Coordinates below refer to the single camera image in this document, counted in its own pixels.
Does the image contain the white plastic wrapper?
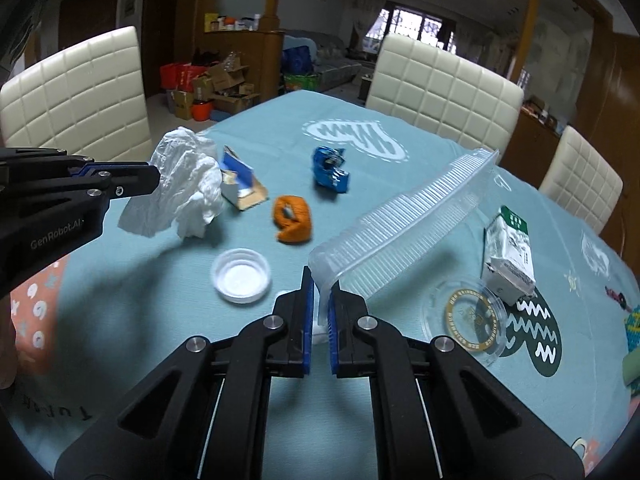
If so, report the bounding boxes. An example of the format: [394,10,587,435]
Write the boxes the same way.
[118,127,224,239]

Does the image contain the blue white flattened carton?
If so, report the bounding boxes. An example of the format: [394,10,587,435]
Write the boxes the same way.
[220,145,268,211]

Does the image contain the white plastic cap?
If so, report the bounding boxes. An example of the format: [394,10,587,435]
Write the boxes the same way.
[211,248,272,304]

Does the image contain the cream quilted dining chair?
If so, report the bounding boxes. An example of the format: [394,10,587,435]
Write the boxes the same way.
[539,125,623,235]
[365,34,525,161]
[0,26,153,163]

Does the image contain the clear round gold-ringed lid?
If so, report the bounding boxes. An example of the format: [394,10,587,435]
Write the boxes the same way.
[420,276,516,357]

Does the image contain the blue bag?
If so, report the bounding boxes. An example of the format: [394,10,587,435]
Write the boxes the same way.
[282,45,315,73]

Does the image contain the white green milk carton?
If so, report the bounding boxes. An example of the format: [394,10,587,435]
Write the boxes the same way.
[481,205,537,306]

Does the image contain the clear ribbed plastic tray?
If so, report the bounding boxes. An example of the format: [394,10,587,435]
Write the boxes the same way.
[307,147,501,321]

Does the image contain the pile of cardboard boxes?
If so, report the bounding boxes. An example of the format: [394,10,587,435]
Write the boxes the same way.
[167,52,261,121]

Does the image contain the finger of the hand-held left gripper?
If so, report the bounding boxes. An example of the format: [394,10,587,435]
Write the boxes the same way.
[0,147,162,183]
[65,174,162,206]

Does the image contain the row of bottles and packets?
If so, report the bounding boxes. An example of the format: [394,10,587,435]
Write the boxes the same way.
[202,12,262,32]

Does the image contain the row of small household items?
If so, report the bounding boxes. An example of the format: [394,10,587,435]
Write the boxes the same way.
[520,95,568,133]

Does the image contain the blue foil wrapper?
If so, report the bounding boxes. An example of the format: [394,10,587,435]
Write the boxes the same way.
[312,146,351,195]

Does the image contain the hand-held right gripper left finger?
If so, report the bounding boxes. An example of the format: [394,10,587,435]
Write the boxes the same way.
[52,266,317,480]

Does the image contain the green printed bag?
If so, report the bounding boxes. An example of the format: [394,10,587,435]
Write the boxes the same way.
[284,72,321,95]

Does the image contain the orange crumpled wrapper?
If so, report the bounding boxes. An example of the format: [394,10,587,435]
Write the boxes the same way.
[271,195,313,246]

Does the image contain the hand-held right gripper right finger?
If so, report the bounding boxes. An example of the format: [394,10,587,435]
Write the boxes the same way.
[326,281,587,480]

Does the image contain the barred window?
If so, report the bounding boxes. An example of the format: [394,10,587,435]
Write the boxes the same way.
[367,5,456,53]

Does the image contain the red bag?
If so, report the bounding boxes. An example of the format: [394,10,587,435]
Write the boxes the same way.
[160,62,201,92]

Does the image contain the grey sofa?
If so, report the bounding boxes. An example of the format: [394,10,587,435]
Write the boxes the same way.
[285,30,373,91]

